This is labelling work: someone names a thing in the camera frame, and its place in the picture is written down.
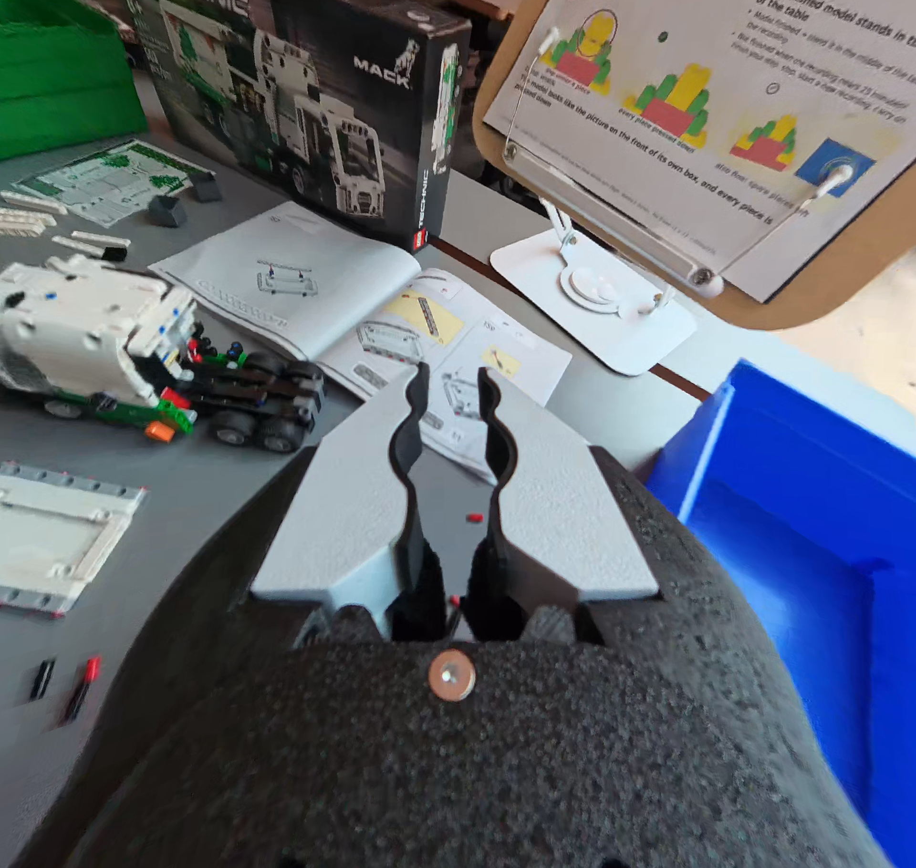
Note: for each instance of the wooden document stand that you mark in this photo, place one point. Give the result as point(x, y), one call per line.
point(787, 310)

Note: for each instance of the white green sticker sheet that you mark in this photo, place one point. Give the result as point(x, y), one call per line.
point(100, 181)

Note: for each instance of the black lego set box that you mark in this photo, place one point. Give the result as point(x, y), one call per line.
point(322, 38)

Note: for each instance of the blue plastic bin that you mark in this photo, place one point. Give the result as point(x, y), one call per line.
point(787, 524)

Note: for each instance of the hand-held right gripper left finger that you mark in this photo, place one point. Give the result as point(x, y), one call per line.
point(343, 510)

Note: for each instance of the white lego beam black tip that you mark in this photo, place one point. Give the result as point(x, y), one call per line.
point(82, 247)

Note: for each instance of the open instruction booklet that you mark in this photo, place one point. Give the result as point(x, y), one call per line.
point(322, 274)

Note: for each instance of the red black lego pin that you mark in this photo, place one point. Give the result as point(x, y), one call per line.
point(79, 693)

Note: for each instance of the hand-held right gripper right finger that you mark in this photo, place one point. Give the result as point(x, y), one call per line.
point(565, 510)

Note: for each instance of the printed task sheet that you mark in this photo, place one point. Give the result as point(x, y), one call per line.
point(680, 131)

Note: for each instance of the white green lego truck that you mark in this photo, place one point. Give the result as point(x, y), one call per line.
point(79, 331)

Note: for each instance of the green plastic bin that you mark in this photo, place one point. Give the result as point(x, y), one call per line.
point(57, 74)

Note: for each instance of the white grey lego panel assembly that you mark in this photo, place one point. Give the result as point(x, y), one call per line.
point(50, 539)

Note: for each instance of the dark grey lego piece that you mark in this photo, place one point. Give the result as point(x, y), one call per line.
point(168, 211)
point(207, 187)

